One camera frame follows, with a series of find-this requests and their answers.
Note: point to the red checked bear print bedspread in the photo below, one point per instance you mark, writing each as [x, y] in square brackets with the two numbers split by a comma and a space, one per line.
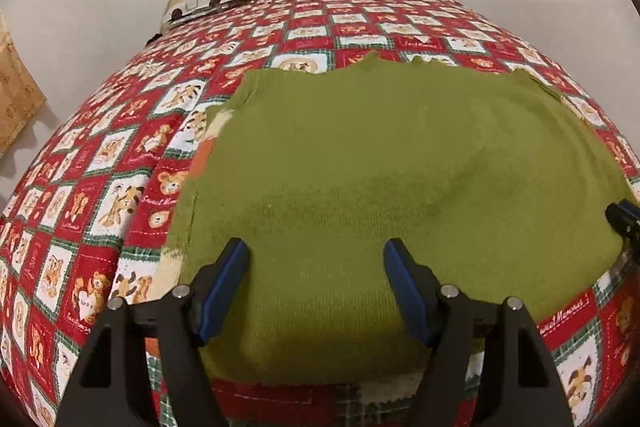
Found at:
[75, 217]

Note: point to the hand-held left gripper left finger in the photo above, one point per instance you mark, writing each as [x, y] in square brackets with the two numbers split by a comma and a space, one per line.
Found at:
[222, 287]

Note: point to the cream tan side window curtain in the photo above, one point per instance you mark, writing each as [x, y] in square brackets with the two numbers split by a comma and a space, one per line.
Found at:
[17, 97]

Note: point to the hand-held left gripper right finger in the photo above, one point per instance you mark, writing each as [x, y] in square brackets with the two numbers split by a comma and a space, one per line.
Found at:
[407, 287]

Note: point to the green orange cream striped sweater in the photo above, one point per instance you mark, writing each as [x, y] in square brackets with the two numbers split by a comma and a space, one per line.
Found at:
[375, 167]

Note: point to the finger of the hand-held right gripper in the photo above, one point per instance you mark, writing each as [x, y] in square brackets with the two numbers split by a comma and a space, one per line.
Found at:
[625, 217]

